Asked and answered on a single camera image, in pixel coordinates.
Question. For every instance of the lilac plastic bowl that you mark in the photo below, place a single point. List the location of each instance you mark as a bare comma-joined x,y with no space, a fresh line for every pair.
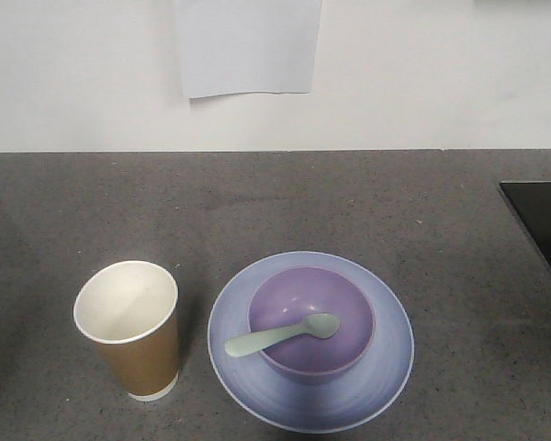
286,297

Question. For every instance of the pale green plastic spoon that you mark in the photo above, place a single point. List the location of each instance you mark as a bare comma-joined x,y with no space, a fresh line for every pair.
319,325

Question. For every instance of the brown paper cup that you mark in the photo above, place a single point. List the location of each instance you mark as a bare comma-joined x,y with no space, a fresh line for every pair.
129,312

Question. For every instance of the blue round plate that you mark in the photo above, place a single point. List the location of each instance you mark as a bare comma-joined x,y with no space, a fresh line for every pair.
359,395

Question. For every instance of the white paper sheet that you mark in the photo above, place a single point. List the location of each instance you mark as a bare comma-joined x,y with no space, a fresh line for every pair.
244,47

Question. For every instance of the black countertop appliance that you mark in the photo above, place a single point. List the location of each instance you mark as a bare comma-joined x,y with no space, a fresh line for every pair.
531,200

